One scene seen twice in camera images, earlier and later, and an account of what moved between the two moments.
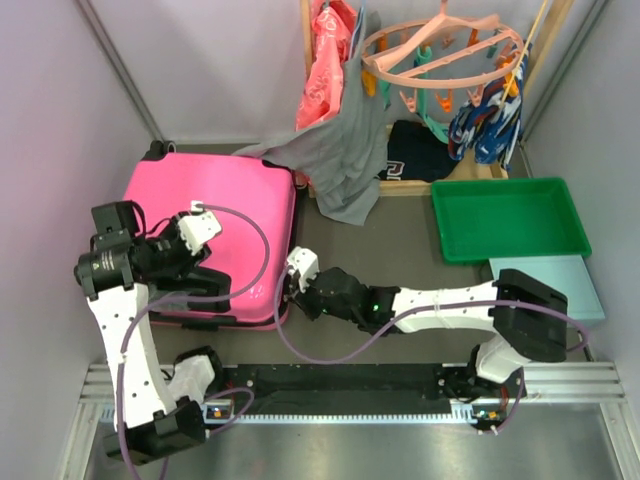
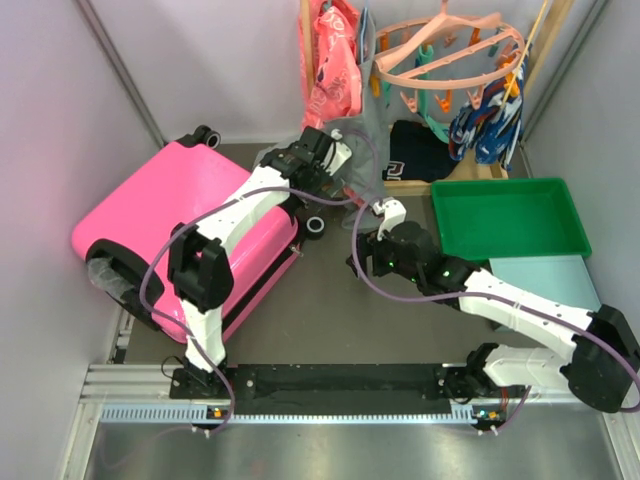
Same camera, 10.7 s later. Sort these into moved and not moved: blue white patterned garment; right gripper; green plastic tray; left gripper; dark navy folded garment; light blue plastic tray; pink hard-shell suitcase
Moved: right gripper; left gripper; pink hard-shell suitcase
Not moved: green plastic tray; dark navy folded garment; blue white patterned garment; light blue plastic tray
